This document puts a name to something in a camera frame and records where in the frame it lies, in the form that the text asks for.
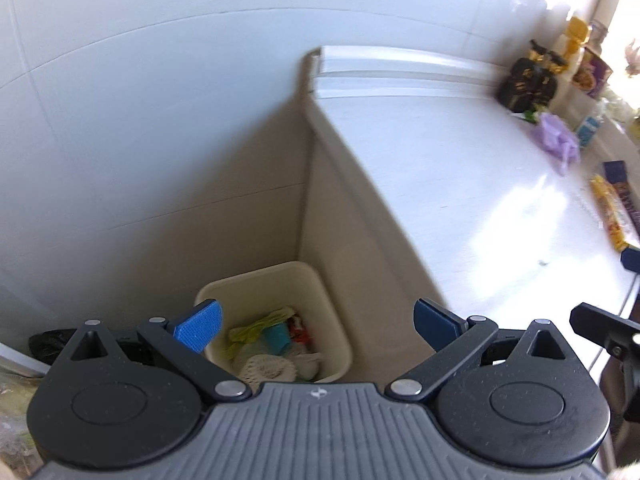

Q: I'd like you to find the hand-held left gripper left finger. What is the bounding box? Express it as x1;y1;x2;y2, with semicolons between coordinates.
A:
50;300;251;402

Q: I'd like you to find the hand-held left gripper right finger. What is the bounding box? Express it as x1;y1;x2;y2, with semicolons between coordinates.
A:
385;298;576;403

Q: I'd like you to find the curly green cabbage leaf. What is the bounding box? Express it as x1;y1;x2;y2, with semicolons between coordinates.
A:
227;307;294;349

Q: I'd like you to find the white foam net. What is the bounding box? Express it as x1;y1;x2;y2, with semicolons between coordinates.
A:
234;354;301;387

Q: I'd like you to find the red snack packet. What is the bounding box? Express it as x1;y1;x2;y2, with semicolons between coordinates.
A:
287;316;314;346

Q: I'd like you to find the white tissue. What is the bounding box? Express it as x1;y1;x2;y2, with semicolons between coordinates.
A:
294;352;324;381

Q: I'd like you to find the cream trash bin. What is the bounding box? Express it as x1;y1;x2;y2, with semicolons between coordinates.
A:
194;261;354;387

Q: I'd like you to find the purple plastic bag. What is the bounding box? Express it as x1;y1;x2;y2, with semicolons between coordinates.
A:
531;112;582;177

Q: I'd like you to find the yellow box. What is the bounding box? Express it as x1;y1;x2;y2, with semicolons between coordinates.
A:
590;174;632;254

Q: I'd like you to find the dark snack wrapper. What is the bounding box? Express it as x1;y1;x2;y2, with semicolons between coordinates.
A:
602;160;640;232

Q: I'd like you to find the clear spray bottle blue label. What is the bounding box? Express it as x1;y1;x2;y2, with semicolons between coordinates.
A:
575;100;609;149

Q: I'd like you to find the black plastic bag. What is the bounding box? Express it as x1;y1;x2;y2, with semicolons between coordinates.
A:
28;329;77;367

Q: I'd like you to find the purple instant noodle cup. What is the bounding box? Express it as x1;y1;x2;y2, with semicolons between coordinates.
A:
572;46;614;99

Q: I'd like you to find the white bottle with yellow cap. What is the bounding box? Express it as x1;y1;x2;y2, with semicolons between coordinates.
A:
550;16;592;106

